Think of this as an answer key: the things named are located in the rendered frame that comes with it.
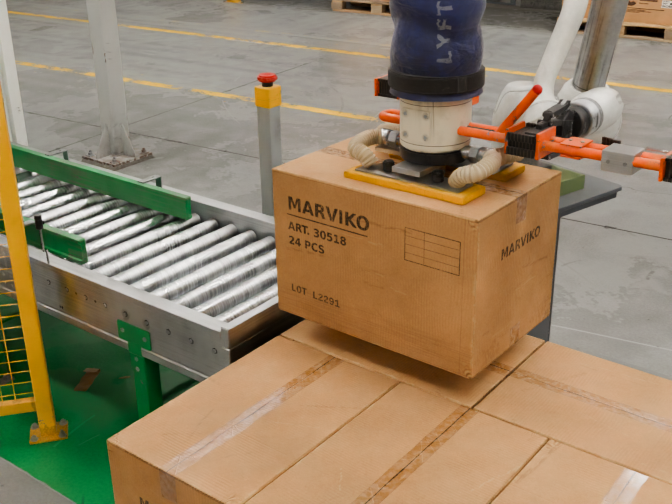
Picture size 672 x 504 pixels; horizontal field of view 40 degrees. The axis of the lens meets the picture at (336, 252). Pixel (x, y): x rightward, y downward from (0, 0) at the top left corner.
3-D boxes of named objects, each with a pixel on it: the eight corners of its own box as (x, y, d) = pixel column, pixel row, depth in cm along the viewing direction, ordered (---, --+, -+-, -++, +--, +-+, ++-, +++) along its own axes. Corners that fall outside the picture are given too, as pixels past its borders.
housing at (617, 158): (599, 170, 194) (600, 150, 192) (612, 162, 198) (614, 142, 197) (631, 176, 189) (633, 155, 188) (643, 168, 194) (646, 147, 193)
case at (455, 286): (278, 309, 248) (271, 168, 232) (366, 259, 276) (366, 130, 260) (471, 380, 213) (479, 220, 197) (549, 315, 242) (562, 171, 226)
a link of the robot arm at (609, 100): (613, 127, 220) (567, 148, 229) (637, 113, 231) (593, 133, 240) (594, 86, 220) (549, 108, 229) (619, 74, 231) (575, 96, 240)
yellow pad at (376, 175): (343, 178, 224) (342, 158, 222) (367, 167, 232) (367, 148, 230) (463, 206, 205) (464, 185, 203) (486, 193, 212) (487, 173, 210)
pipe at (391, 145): (348, 162, 224) (347, 139, 222) (406, 137, 242) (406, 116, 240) (468, 188, 205) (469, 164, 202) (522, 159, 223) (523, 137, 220)
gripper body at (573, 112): (592, 105, 215) (575, 114, 209) (588, 140, 219) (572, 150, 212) (562, 101, 220) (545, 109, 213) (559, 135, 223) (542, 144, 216)
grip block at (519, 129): (501, 155, 205) (503, 129, 203) (522, 144, 212) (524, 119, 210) (536, 161, 201) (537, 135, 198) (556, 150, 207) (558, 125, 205)
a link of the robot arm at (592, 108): (601, 137, 223) (591, 142, 218) (566, 131, 228) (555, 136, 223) (605, 100, 219) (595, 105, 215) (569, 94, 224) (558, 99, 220)
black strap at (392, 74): (368, 87, 214) (368, 70, 213) (424, 69, 231) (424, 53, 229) (451, 100, 201) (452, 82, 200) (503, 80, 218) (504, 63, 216)
